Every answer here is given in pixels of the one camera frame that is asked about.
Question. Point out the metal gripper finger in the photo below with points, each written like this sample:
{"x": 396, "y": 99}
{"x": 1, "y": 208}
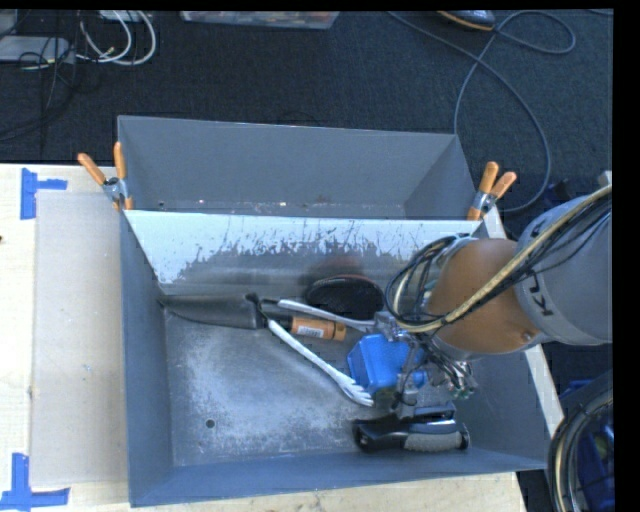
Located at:
{"x": 410, "y": 395}
{"x": 392, "y": 327}

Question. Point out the blue boxy plastic object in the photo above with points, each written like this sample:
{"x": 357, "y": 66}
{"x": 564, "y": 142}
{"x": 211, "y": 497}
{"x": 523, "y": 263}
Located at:
{"x": 372, "y": 362}

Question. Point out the black and grey stapler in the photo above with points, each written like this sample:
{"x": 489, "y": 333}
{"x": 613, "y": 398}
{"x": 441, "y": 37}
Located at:
{"x": 400, "y": 435}

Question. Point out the black and red oval object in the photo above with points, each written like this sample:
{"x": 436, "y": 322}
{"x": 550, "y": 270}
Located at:
{"x": 345, "y": 297}

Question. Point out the white plastic utensil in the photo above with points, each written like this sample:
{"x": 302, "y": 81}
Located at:
{"x": 325, "y": 312}

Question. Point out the white plastic fork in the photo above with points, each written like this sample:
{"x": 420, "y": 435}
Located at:
{"x": 310, "y": 357}

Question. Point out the grey metal bin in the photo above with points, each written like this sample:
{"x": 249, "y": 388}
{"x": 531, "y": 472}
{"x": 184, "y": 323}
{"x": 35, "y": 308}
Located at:
{"x": 250, "y": 400}

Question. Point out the pale flat board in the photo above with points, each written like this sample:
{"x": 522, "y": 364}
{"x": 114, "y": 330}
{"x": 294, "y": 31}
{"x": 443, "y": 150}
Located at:
{"x": 75, "y": 325}

